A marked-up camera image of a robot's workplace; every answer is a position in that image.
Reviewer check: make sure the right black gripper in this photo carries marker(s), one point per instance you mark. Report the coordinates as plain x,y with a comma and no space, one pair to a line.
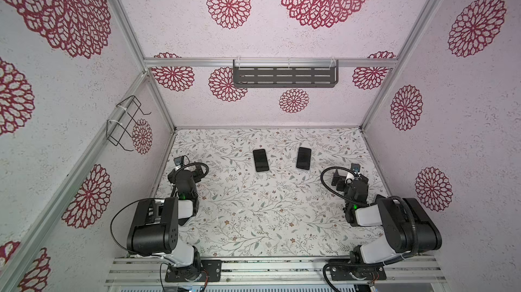
350,182

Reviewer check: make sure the grey slotted wall shelf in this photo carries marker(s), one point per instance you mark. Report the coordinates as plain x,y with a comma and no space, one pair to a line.
284,77

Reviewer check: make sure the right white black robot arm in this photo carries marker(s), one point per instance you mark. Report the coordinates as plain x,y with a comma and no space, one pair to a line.
407,228

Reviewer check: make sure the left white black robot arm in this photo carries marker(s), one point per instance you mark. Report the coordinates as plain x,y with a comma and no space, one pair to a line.
155,227

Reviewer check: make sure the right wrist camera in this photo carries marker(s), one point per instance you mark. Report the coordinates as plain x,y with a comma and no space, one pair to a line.
356,168

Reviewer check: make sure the black smartphone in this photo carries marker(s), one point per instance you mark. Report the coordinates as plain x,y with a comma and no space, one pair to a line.
304,157

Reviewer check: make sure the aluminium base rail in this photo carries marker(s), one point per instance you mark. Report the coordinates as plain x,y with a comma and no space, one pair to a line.
136,272

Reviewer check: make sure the black phone centre left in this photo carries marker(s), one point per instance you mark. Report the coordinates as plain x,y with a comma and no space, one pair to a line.
261,160

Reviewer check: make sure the black wire wall basket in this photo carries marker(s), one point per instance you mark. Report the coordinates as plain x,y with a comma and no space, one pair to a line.
130,131

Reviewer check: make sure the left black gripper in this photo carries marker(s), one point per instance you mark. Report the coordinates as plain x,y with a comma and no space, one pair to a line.
188,174

